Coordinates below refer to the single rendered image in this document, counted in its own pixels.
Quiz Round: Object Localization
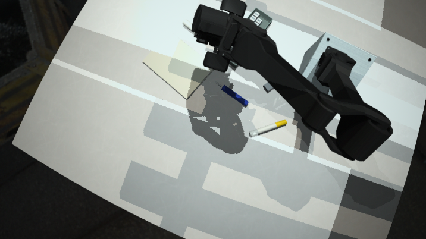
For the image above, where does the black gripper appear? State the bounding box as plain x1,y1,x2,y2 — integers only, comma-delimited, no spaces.
203,0,247,72

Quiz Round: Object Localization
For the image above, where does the keyboard with white letter keys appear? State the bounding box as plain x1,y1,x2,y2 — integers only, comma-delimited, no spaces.
229,7,273,68

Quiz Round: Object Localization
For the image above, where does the dark blue stylus with grey tip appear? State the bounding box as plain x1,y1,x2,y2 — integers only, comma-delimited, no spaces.
216,82,249,106

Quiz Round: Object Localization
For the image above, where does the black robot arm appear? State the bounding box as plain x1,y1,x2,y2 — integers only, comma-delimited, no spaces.
192,4,393,161

